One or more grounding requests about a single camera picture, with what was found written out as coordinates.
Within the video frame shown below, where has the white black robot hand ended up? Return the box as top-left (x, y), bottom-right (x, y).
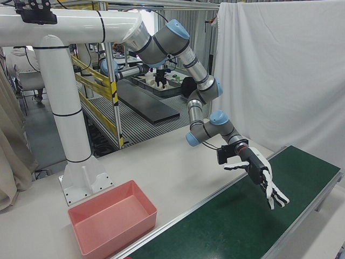
top-left (223, 145), bottom-right (291, 210)

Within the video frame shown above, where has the black bulky object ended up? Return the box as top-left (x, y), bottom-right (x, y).
top-left (182, 77), bottom-right (201, 99)

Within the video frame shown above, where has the pink plastic basket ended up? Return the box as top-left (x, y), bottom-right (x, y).
top-left (67, 180), bottom-right (158, 259)

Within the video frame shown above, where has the white fabric sheet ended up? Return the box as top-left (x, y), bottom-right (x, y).
top-left (214, 0), bottom-right (345, 168)

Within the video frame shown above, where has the grey tray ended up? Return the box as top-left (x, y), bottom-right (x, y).
top-left (130, 74), bottom-right (189, 98)

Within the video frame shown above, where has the black background robot gripper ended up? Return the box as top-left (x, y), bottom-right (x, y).
top-left (155, 69), bottom-right (168, 90)

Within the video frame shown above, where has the yellow safety railing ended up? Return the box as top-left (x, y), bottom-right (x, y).
top-left (71, 40), bottom-right (125, 149)

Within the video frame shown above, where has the white tubular robot stand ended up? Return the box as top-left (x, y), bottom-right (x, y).
top-left (0, 8), bottom-right (143, 207)

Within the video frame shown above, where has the white chair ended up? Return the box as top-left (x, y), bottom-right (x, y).
top-left (15, 70), bottom-right (45, 115)

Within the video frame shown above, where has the beige curtain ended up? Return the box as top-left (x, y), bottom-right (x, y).
top-left (0, 45), bottom-right (38, 213)

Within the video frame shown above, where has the seated person in white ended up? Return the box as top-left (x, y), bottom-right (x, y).
top-left (5, 46), bottom-right (45, 103)

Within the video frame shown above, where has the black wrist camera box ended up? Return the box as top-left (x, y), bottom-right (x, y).
top-left (217, 144), bottom-right (238, 165)

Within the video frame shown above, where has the green conveyor belt aluminium frame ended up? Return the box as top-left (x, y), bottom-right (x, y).
top-left (114, 145), bottom-right (345, 259)

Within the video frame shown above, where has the black camera on stand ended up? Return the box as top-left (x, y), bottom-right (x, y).
top-left (15, 0), bottom-right (58, 25)

